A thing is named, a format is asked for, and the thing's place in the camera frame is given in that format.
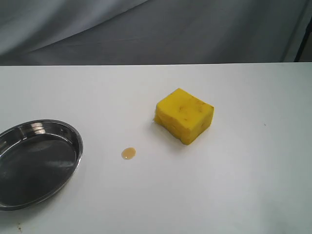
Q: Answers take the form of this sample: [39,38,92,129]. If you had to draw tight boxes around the yellow sponge block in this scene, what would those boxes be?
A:
[154,88,215,145]

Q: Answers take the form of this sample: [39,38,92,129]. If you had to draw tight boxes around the small brown liquid spill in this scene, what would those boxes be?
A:
[121,147,136,160]

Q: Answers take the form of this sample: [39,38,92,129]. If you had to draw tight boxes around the round stainless steel dish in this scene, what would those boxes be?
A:
[0,119,83,211]

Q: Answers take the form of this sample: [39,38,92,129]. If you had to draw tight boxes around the grey backdrop cloth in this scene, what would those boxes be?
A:
[0,0,312,65]

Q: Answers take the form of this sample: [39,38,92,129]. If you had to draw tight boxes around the black stand pole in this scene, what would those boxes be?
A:
[294,20,312,62]

